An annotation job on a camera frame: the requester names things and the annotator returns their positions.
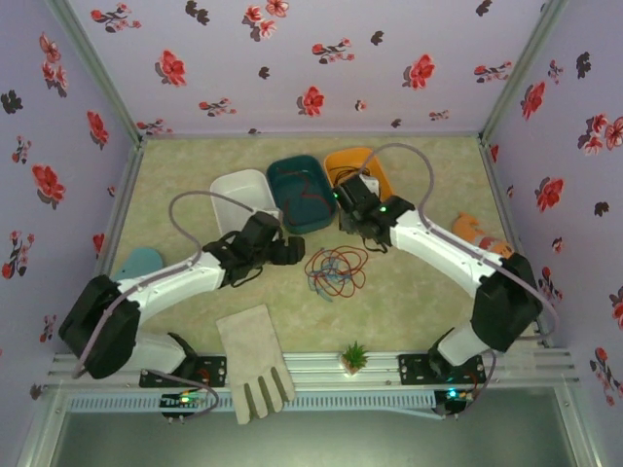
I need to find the arm grey hose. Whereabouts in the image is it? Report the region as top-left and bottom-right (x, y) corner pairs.
(71, 191), (257, 424)
(357, 143), (560, 422)

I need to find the controller circuit board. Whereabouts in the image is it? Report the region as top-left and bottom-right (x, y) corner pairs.
(434, 386), (477, 420)
(159, 391), (208, 425)

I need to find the left arm grey hose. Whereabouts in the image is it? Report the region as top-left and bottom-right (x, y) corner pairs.
(71, 191), (257, 424)

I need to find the orange plastic bin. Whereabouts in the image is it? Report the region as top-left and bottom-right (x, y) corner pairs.
(322, 146), (395, 203)

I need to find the white plastic bin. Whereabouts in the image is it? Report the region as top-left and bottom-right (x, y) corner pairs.
(208, 168), (282, 239)

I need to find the dark teal plastic bin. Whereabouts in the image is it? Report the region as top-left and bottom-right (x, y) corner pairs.
(266, 154), (340, 236)

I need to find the aluminium mounting rail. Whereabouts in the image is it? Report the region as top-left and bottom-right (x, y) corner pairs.
(47, 347), (583, 390)

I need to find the left controller circuit board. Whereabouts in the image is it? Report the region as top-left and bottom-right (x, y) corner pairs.
(159, 391), (208, 425)

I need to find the light teal flat lid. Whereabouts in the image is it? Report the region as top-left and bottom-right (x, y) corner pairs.
(114, 246), (163, 282)

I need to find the small green potted plant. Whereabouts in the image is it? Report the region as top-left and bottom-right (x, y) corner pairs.
(340, 340), (370, 376)

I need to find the orange fish toy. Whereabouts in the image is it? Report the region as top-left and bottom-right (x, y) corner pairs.
(451, 212), (516, 259)

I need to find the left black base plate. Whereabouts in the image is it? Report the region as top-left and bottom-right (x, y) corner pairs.
(139, 355), (228, 389)

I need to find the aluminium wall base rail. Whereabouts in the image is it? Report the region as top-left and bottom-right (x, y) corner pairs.
(138, 129), (486, 143)

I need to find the white slotted cable duct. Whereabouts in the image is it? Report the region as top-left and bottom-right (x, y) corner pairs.
(64, 391), (438, 415)

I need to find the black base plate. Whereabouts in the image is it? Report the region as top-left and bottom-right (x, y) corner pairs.
(139, 355), (228, 389)
(397, 353), (488, 386)

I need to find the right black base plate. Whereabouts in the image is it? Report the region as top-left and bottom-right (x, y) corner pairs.
(397, 353), (488, 386)

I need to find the right controller circuit board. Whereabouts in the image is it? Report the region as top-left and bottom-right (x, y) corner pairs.
(434, 386), (477, 420)

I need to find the beige work glove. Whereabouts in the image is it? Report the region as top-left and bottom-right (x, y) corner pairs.
(215, 304), (297, 427)

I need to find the aluminium side rail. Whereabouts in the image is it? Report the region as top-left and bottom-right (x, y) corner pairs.
(479, 138), (556, 349)
(75, 140), (147, 354)

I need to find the right arm grey hose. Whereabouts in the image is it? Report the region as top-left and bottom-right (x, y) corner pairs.
(357, 143), (560, 422)

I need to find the aluminium corner post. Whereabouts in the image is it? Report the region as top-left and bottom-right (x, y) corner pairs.
(478, 0), (571, 143)
(44, 0), (147, 146)

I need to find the thin blue cable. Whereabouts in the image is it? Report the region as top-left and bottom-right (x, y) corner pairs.
(306, 256), (354, 304)

